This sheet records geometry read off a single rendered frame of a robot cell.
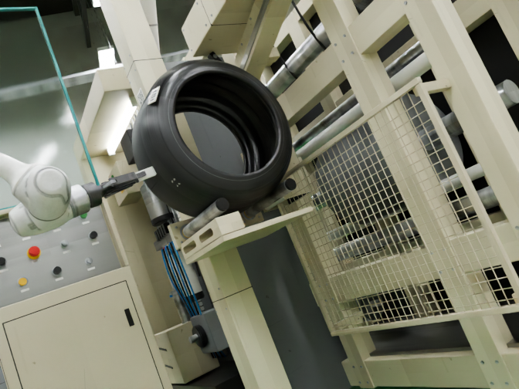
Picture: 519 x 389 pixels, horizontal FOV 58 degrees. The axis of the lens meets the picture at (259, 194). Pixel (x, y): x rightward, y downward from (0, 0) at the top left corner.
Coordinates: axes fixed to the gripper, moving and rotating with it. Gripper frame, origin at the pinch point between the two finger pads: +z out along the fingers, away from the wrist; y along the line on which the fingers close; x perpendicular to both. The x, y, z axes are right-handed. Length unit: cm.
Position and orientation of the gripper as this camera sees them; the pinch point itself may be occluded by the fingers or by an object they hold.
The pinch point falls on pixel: (144, 174)
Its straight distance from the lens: 158.1
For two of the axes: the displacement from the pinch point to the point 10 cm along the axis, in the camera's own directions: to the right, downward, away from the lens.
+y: -4.5, 3.3, 8.3
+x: 4.8, 8.7, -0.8
